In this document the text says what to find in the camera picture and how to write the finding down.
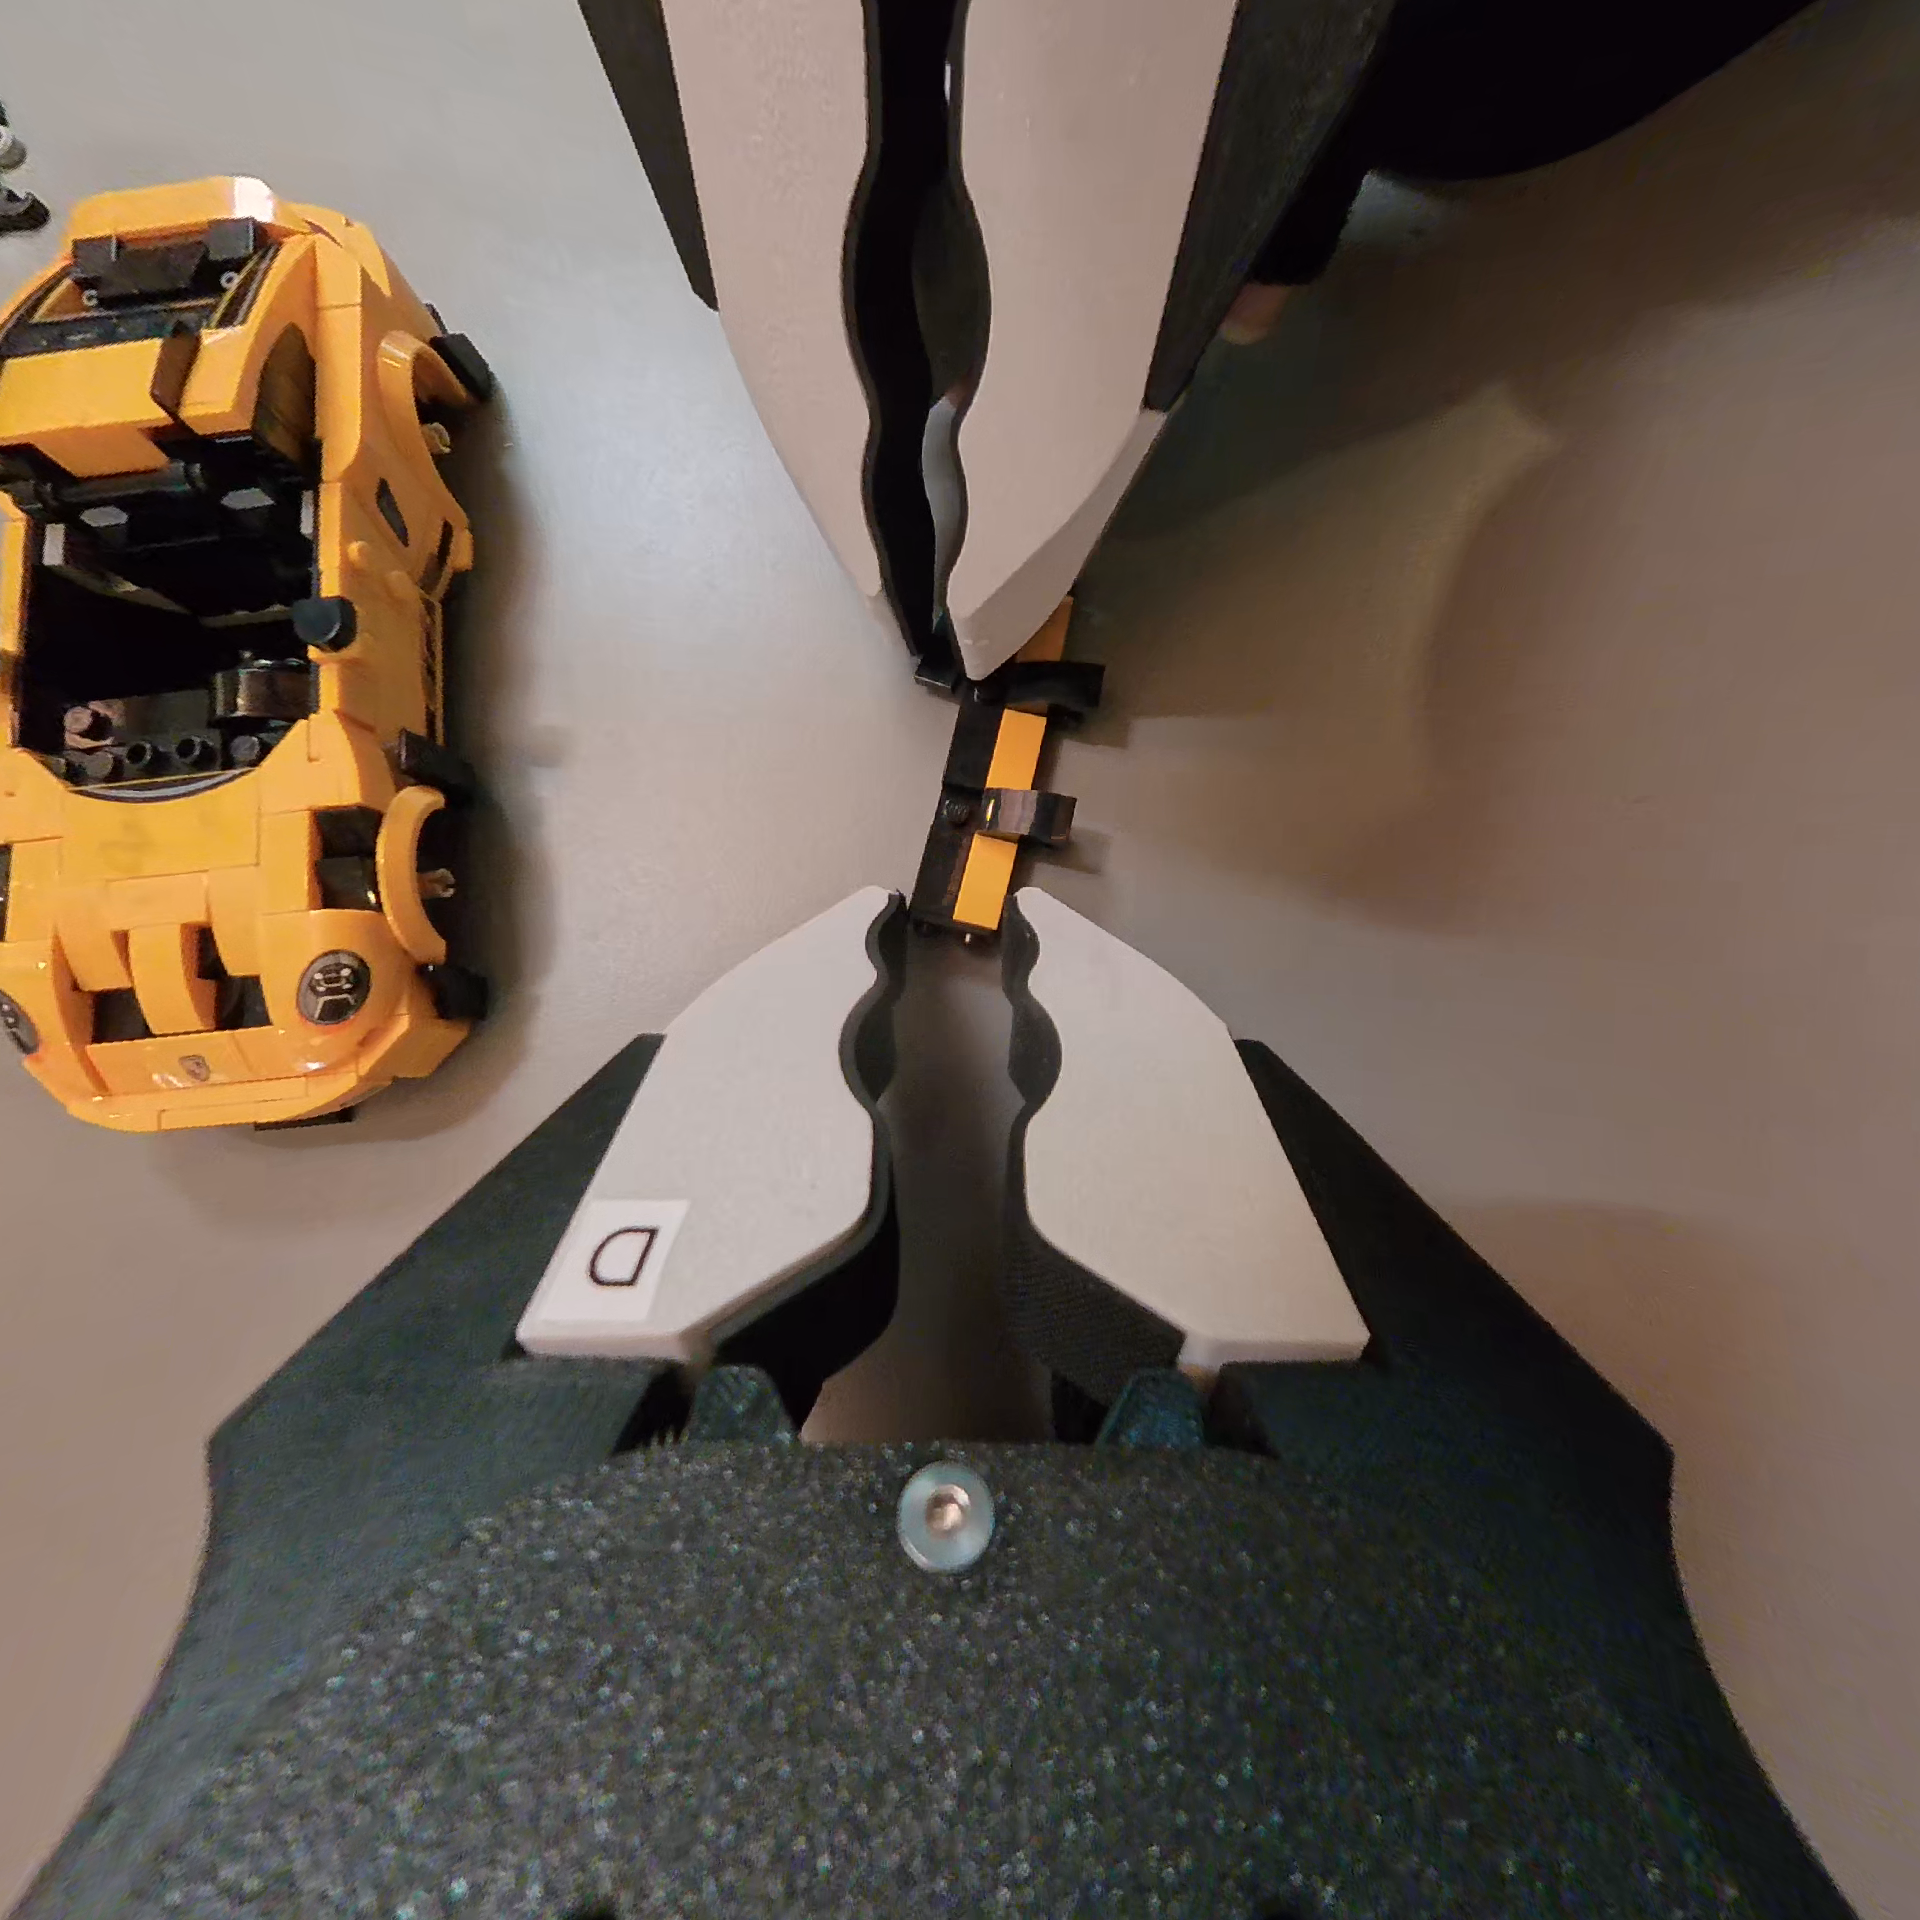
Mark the person's right hand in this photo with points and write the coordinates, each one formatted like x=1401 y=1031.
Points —
x=1257 y=316

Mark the black and yellow lego strip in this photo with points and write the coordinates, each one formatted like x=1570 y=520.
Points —
x=983 y=885

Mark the black curved lego part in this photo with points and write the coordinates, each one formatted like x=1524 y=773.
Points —
x=21 y=206

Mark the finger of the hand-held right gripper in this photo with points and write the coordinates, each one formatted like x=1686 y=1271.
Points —
x=1097 y=224
x=765 y=195

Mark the yellow lego car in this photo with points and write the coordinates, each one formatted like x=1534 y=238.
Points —
x=182 y=902

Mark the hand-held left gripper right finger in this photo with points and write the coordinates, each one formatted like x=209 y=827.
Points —
x=1172 y=1172

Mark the small black lego piece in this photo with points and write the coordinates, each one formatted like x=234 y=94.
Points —
x=939 y=673

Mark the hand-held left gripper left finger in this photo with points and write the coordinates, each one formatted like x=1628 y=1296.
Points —
x=735 y=1110

